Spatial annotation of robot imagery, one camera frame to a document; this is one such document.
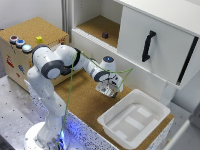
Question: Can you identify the green button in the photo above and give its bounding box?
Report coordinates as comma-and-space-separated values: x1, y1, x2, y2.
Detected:
21, 43, 34, 54

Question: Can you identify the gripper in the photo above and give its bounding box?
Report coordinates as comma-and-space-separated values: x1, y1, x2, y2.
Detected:
95, 73, 124, 99

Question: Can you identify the red button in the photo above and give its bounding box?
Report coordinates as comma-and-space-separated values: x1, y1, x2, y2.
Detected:
9, 34, 19, 45

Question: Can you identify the white cabinet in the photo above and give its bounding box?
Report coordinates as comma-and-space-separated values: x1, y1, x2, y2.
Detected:
70, 0, 200, 107

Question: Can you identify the white sliding door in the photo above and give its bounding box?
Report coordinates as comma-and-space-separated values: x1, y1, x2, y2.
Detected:
116, 5, 200, 87

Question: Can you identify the blue button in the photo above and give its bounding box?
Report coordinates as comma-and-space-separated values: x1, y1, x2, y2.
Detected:
15, 38, 26, 49

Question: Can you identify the white plastic box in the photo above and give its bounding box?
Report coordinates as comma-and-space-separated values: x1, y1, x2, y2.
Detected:
96, 88, 172, 150

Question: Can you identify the purple block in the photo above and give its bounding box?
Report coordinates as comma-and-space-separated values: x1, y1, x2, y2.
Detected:
101, 31, 109, 39

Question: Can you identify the yellow block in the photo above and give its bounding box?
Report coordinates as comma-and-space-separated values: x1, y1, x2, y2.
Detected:
35, 35, 44, 44

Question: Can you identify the wooden drawer box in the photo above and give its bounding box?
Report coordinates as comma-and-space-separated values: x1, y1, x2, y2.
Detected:
0, 16, 71, 92

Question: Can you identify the black door handle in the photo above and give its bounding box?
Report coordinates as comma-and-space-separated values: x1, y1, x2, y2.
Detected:
141, 30, 157, 63

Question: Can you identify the green cable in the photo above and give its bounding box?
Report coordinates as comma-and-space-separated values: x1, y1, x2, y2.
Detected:
56, 50, 134, 149

